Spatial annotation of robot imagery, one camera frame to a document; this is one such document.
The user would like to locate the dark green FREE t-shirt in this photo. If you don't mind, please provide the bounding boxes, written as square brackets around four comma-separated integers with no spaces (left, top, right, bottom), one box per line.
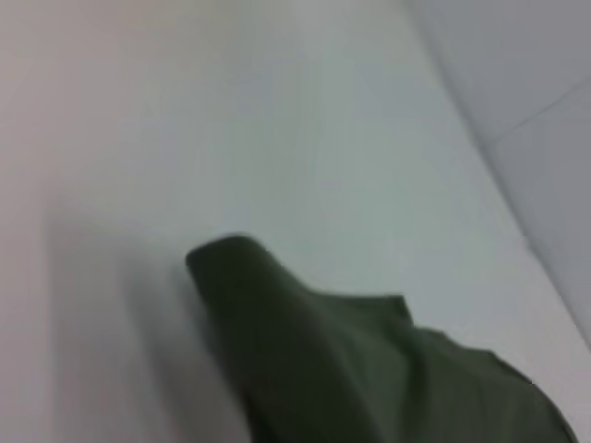
[185,234,581,443]

